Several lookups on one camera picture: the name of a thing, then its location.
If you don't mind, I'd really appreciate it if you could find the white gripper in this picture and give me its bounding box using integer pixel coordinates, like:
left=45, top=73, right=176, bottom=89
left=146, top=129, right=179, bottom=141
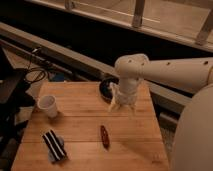
left=108, top=78, right=141, bottom=116

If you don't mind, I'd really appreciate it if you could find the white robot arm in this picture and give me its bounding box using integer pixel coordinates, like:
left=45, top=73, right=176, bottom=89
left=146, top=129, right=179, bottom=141
left=110, top=54, right=213, bottom=171

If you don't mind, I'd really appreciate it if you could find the black round bowl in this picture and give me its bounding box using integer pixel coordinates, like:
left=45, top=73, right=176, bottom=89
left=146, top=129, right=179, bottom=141
left=99, top=78, right=118, bottom=103

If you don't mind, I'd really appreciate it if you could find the white paper cup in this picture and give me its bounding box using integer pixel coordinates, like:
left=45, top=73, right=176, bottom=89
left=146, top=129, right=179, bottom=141
left=37, top=95, right=58, bottom=118

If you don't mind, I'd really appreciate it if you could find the black white striped block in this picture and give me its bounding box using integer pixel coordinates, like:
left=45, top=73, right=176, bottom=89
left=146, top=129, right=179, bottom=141
left=42, top=130, right=67, bottom=161

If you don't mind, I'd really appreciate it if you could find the black chair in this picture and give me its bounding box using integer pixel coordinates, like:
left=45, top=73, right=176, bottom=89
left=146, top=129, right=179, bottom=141
left=0, top=48, right=35, bottom=155

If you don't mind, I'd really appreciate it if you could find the metal railing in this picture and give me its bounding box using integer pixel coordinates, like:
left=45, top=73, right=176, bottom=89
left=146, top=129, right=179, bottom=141
left=27, top=0, right=213, bottom=53

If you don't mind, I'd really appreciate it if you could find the black cable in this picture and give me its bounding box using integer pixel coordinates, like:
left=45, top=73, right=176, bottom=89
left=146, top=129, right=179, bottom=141
left=23, top=48, right=54, bottom=84

